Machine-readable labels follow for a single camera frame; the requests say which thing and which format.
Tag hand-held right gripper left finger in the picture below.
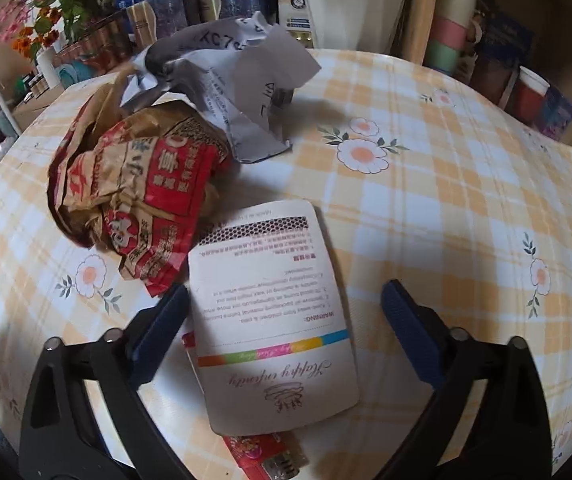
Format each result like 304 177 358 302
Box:
18 284 190 480

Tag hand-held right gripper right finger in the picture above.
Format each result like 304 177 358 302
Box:
381 279 553 480

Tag white printed card package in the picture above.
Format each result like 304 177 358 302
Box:
187 199 361 437

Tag yellow checked floral tablecloth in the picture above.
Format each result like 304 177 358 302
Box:
0 49 572 480

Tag crumpled brown red paper bag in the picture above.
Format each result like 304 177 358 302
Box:
46 67 232 298

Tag red cigarette pack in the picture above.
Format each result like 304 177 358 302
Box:
181 332 312 480

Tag crumpled grey paper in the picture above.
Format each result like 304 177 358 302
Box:
120 12 323 163

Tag red paper cup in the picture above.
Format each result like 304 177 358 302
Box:
503 66 552 126

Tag small blue box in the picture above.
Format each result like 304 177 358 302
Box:
541 85 572 142

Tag row of small brown bottles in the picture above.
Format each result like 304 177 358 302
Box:
16 72 52 106

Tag woven basket with teal shells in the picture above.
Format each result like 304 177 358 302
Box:
53 12 134 86

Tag stack of pastel cups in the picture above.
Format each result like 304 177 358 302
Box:
423 0 482 78

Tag dark blue shelf box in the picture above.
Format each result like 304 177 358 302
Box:
471 0 539 91

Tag orange artificial flowers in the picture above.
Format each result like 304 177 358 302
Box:
11 5 62 58

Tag white paper bag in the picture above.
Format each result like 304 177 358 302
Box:
296 0 414 51

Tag blue white box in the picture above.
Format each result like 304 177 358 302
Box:
277 0 317 43

